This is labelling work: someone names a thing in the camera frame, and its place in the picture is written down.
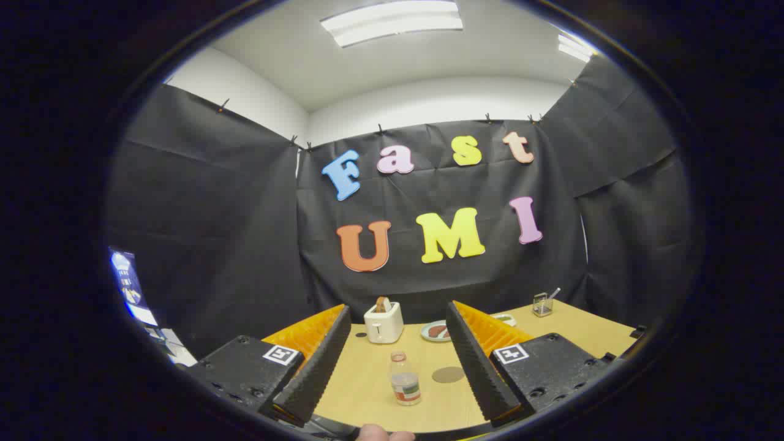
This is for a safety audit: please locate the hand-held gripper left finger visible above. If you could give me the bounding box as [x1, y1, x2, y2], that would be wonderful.
[184, 304, 353, 429]

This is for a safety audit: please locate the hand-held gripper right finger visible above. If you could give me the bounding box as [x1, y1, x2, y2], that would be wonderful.
[445, 300, 619, 428]

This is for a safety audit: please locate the clear plastic juice bottle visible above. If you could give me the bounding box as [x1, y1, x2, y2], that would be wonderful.
[390, 351, 423, 407]

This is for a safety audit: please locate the wooden table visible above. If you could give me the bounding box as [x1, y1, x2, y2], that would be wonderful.
[312, 299, 638, 433]

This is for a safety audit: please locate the pale green plate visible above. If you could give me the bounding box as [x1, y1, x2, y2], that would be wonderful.
[420, 320, 453, 342]

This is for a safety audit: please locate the white toaster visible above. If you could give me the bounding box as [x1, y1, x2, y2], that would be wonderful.
[364, 301, 405, 344]

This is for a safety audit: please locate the black backdrop cloth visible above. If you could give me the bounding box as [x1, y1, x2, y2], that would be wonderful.
[104, 55, 696, 362]

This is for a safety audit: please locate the blue and white printed poster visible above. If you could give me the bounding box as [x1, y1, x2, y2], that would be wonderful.
[109, 246, 198, 368]

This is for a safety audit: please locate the small ceiling light panel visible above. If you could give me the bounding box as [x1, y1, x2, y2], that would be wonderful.
[557, 32, 596, 63]

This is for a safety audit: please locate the large ceiling light panel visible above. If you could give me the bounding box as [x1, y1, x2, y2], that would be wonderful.
[320, 0, 464, 48]

